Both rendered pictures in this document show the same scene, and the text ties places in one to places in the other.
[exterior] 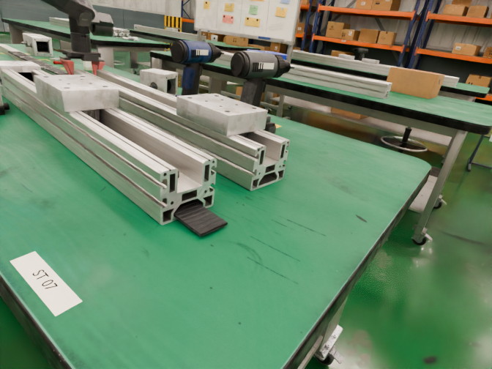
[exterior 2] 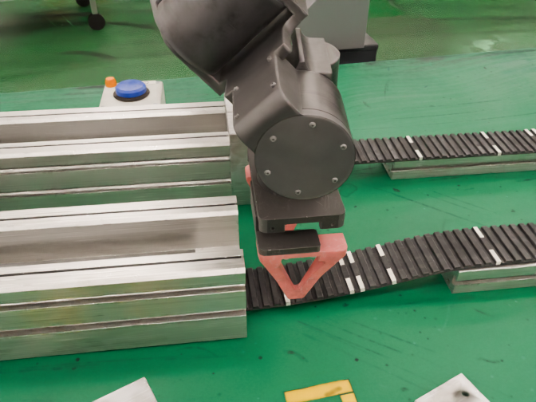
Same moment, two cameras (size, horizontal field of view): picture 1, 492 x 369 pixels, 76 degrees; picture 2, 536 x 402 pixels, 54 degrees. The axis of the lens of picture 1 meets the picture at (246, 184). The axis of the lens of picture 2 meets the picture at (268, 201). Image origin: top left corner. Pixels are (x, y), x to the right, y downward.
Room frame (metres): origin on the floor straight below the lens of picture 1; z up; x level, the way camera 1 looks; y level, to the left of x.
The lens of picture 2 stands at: (1.32, 0.33, 1.16)
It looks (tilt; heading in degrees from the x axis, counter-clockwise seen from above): 38 degrees down; 132
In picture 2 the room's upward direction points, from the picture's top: 1 degrees clockwise
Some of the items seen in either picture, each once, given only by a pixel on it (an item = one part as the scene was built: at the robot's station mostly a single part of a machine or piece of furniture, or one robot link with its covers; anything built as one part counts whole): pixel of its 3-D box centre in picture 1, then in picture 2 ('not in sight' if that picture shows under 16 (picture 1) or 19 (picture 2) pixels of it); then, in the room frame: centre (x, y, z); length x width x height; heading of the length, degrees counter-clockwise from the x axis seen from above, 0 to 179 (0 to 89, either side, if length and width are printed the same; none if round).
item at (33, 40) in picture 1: (37, 46); not in sight; (1.82, 1.23, 0.83); 0.11 x 0.10 x 0.10; 136
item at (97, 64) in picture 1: (91, 68); (295, 246); (1.13, 0.58, 0.86); 0.07 x 0.07 x 0.09; 49
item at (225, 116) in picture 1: (220, 118); not in sight; (0.66, 0.07, 0.87); 0.16 x 0.11 x 0.07; 49
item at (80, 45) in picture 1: (81, 45); (293, 157); (1.11, 0.60, 0.93); 0.10 x 0.07 x 0.07; 139
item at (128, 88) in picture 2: not in sight; (131, 91); (0.76, 0.68, 0.84); 0.04 x 0.04 x 0.02
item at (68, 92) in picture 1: (77, 97); not in sight; (0.67, 0.39, 0.87); 0.16 x 0.11 x 0.07; 49
